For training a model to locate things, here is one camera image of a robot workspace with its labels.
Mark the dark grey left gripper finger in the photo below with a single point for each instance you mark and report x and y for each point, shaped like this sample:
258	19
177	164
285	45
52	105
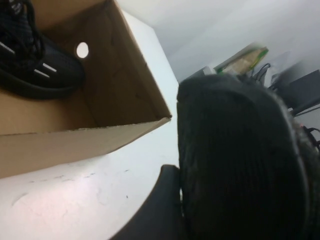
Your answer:
155	220

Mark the black mesh sneaker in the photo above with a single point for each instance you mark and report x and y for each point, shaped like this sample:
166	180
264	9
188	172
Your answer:
37	75
237	162

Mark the brown cardboard shoe box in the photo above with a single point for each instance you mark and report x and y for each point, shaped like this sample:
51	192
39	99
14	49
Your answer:
75	150

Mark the small white box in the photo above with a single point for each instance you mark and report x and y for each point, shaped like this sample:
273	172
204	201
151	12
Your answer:
208	70

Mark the green edged cardboard package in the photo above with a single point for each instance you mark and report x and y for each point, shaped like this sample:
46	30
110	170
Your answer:
245	62

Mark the black monitor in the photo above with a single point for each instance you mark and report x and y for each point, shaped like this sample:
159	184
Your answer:
305	90

